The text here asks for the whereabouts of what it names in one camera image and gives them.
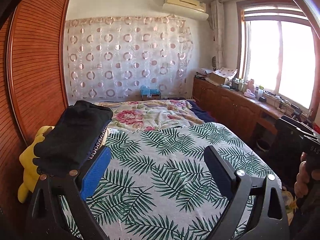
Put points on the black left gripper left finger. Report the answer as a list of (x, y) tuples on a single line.
[(46, 219)]

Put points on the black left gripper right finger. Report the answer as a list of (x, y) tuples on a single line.
[(268, 218)]

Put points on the black garment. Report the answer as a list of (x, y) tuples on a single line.
[(70, 143)]

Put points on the person's right hand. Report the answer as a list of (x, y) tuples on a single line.
[(301, 184)]

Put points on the yellow plush toy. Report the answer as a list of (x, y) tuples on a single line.
[(30, 175)]

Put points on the long wooden sideboard cabinet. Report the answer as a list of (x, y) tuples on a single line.
[(249, 119)]

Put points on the pink figurine on cabinet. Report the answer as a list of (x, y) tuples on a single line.
[(250, 90)]

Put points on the navy blue blanket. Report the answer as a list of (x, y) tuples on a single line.
[(201, 114)]

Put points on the wooden framed window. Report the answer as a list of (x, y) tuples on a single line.
[(279, 50)]

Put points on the cardboard box on cabinet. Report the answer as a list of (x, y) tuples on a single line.
[(219, 79)]

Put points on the palm leaf print sheet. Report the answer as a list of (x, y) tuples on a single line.
[(157, 185)]

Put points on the floral bed quilt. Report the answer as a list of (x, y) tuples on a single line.
[(132, 116)]

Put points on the folded beige window curtain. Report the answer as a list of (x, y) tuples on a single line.
[(218, 18)]

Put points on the blue toy box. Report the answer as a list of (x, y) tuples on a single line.
[(149, 94)]

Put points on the white circle-patterned curtain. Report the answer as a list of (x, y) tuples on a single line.
[(112, 58)]

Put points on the wooden louvered wardrobe door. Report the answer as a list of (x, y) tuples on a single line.
[(32, 83)]

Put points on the beige wall air conditioner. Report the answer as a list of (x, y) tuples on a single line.
[(186, 8)]

